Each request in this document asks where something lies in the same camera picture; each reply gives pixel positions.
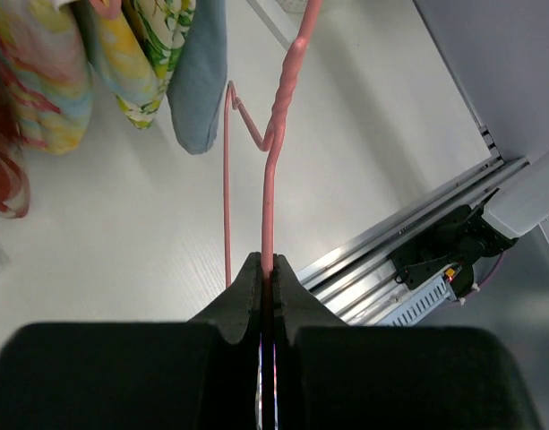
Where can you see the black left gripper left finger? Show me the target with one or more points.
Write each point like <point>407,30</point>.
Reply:
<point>198,374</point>

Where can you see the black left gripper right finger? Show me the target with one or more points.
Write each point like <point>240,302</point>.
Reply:
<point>335,376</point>

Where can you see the pink wire hanger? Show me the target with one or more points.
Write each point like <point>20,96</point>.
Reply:
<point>271,141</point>

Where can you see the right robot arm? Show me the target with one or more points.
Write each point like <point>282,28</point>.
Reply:
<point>521,205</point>

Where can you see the red beige checked garment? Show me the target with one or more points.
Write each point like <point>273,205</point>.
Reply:
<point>14,182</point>

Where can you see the light blue denim garment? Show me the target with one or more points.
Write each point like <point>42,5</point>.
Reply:
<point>196,89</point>

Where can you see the yellow green floral garment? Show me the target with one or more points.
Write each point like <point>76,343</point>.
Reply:
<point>134,47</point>

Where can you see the white metal clothes rack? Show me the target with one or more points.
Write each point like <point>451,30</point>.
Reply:
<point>282,25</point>

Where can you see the pastel tie-dye garment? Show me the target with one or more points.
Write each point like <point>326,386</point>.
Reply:
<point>44,69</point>

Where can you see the aluminium mounting rail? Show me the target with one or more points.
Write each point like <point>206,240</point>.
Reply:
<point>356,281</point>

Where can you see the white slotted cable duct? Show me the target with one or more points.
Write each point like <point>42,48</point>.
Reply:
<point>417,304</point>

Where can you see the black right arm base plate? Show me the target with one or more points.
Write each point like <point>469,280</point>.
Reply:
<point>458,240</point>

